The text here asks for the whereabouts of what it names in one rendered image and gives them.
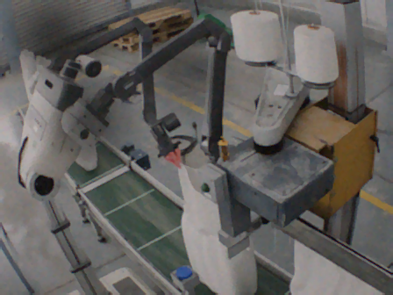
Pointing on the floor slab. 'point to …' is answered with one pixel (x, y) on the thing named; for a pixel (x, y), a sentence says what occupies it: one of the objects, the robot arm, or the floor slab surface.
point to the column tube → (346, 85)
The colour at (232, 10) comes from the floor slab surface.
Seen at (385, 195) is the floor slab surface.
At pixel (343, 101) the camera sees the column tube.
